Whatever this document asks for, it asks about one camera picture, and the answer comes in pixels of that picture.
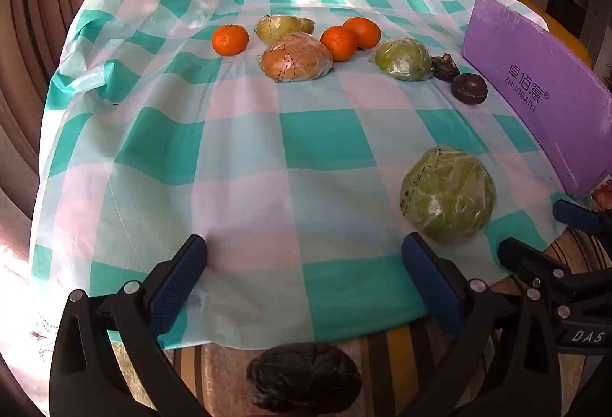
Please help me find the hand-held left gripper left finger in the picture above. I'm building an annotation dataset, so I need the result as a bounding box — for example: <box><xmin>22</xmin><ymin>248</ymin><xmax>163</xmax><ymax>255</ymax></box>
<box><xmin>49</xmin><ymin>234</ymin><xmax>211</xmax><ymax>417</ymax></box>

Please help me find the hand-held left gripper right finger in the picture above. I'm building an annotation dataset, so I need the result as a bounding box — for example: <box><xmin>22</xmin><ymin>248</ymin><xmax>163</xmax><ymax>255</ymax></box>
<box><xmin>400</xmin><ymin>232</ymin><xmax>560</xmax><ymax>417</ymax></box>

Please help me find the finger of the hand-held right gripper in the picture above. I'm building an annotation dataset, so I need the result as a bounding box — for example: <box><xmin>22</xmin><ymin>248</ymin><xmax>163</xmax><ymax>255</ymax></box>
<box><xmin>553</xmin><ymin>200</ymin><xmax>612</xmax><ymax>236</ymax></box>
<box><xmin>498</xmin><ymin>238</ymin><xmax>579</xmax><ymax>298</ymax></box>

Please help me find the large green cabbage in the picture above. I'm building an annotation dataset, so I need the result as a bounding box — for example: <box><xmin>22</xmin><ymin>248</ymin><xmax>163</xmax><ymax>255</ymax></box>
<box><xmin>400</xmin><ymin>146</ymin><xmax>498</xmax><ymax>246</ymax></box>

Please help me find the purple cardboard box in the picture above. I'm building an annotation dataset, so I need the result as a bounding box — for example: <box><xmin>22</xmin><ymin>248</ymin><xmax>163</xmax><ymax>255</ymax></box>
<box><xmin>461</xmin><ymin>0</ymin><xmax>612</xmax><ymax>199</ymax></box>

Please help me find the dark brown water chestnut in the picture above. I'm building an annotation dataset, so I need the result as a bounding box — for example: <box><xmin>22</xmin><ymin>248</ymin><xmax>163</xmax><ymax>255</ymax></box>
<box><xmin>430</xmin><ymin>54</ymin><xmax>459</xmax><ymax>80</ymax></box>
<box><xmin>246</xmin><ymin>342</ymin><xmax>363</xmax><ymax>414</ymax></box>
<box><xmin>451</xmin><ymin>73</ymin><xmax>488</xmax><ymax>104</ymax></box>

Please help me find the small green pear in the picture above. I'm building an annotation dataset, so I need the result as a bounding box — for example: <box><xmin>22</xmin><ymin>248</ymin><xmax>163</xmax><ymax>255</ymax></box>
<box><xmin>373</xmin><ymin>37</ymin><xmax>432</xmax><ymax>82</ymax></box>

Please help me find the orange mandarin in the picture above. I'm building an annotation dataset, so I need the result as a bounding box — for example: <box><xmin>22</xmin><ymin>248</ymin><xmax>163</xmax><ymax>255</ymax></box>
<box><xmin>319</xmin><ymin>26</ymin><xmax>358</xmax><ymax>63</ymax></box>
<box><xmin>211</xmin><ymin>24</ymin><xmax>250</xmax><ymax>57</ymax></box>
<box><xmin>343</xmin><ymin>17</ymin><xmax>382</xmax><ymax>50</ymax></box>

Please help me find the brown pear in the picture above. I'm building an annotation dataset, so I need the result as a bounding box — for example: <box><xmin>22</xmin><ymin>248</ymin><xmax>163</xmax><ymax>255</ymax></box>
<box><xmin>260</xmin><ymin>32</ymin><xmax>334</xmax><ymax>84</ymax></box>

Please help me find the yellow pear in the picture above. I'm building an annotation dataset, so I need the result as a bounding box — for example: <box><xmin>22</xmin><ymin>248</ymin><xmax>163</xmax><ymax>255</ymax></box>
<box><xmin>253</xmin><ymin>15</ymin><xmax>316</xmax><ymax>42</ymax></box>

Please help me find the striped brown yellow cloth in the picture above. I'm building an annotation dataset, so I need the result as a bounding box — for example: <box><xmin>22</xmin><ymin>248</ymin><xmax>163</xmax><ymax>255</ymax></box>
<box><xmin>110</xmin><ymin>226</ymin><xmax>612</xmax><ymax>417</ymax></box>

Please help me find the teal white checkered tablecloth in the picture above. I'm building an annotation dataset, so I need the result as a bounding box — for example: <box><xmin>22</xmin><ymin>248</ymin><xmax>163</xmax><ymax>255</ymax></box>
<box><xmin>29</xmin><ymin>0</ymin><xmax>570</xmax><ymax>348</ymax></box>

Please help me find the yellow leather sofa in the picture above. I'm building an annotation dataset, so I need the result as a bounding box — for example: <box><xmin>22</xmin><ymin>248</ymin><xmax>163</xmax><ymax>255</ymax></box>
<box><xmin>497</xmin><ymin>0</ymin><xmax>594</xmax><ymax>69</ymax></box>

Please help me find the dark wooden door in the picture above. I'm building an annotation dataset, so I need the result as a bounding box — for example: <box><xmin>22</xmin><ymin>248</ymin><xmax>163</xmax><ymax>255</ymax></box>
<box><xmin>545</xmin><ymin>0</ymin><xmax>586</xmax><ymax>38</ymax></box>

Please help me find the brown pleated curtain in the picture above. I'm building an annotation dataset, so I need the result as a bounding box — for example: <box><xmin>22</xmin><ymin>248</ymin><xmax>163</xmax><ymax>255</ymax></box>
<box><xmin>0</xmin><ymin>0</ymin><xmax>125</xmax><ymax>265</ymax></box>

